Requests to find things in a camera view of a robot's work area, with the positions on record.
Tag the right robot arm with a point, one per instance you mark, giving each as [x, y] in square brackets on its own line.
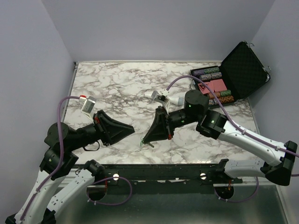
[275, 159]

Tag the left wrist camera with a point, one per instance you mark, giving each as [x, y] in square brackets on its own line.
[88, 105]

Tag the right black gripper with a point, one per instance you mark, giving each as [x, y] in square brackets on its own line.
[162, 128]

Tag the red playing card deck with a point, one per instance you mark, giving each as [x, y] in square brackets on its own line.
[207, 88]

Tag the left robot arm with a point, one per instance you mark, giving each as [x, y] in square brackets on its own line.
[44, 204]

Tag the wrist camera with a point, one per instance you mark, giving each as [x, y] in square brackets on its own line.
[88, 105]
[162, 97]

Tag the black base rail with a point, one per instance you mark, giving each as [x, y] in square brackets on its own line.
[152, 179]

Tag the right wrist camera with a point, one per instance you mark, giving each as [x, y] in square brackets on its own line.
[162, 97]

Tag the pink playing card deck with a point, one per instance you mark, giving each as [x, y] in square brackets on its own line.
[218, 85]

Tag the white microphone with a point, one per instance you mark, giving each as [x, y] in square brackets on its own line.
[174, 100]

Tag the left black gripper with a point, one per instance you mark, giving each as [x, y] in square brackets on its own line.
[111, 130]

